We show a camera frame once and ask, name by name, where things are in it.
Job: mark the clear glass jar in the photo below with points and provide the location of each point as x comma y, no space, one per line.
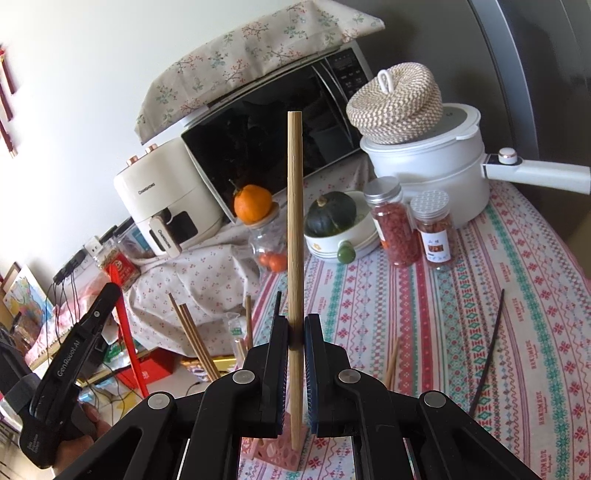
268,238

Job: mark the black chopstick in basket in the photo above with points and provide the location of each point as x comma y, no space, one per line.
276,308

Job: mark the woven rope basket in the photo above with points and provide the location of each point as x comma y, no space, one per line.
399,105

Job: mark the grey refrigerator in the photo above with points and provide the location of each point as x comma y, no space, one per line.
525,65

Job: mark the wooden chopstick on table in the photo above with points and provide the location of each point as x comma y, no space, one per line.
392,365

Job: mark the white pot with handle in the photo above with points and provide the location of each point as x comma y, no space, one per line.
452,157

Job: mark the patterned tablecloth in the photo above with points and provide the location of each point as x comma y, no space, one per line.
536,399

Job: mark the cream air fryer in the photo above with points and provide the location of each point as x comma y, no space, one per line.
168,200

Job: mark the floral cloth on microwave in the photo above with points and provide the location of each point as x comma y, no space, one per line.
246,54

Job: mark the green lime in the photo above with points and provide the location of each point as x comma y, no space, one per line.
346,253

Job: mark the dark green squash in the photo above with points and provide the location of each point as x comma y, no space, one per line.
329,215

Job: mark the light wooden chopstick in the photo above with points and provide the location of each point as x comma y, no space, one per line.
295,271

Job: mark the white ceramic bowl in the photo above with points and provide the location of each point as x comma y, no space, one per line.
363,235

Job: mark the floral cloth cover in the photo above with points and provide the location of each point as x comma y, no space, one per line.
213,279

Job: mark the red chopsticks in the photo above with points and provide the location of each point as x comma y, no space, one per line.
130,347

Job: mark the goji berry jar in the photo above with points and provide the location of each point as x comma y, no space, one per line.
390,214

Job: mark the pink plastic utensil basket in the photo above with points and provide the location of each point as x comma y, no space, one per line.
277,451

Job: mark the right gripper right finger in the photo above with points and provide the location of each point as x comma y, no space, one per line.
342,401

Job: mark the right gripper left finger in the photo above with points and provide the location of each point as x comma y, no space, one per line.
251,401

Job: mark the labelled dried fruit jar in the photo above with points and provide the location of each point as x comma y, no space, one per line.
431,212

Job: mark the red label snack jar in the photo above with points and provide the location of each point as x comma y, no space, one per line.
118,267

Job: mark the red box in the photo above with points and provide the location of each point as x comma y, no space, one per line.
155,365

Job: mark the black microwave oven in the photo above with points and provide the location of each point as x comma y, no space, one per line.
242,140

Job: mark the large orange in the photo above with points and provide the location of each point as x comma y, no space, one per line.
251,203

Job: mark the long wooden chopstick pair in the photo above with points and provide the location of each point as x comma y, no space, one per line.
194,339

